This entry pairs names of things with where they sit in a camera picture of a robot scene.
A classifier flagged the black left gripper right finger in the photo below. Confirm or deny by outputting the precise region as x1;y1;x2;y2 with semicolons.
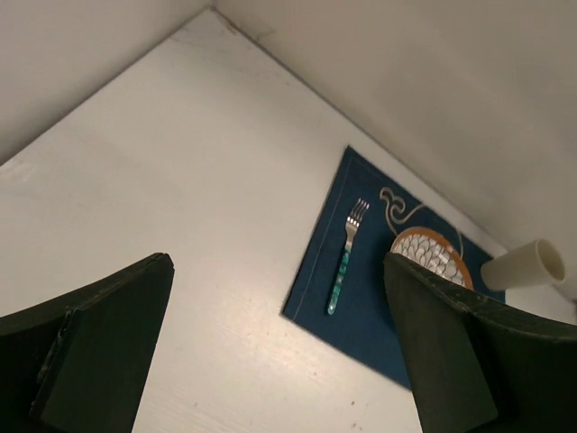
384;253;576;432

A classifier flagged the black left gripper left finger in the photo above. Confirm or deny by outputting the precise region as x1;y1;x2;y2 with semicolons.
1;253;175;432

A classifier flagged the beige paper cup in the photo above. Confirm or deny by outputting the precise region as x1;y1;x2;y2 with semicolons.
481;239;566;291

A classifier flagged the floral plate with orange rim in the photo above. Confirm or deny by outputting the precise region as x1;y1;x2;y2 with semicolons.
390;226;474;290

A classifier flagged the dark blue cloth napkin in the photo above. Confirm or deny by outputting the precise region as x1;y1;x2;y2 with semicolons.
282;147;505;389

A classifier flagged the silver fork teal handle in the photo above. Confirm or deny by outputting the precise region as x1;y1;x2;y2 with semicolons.
325;198;370;316

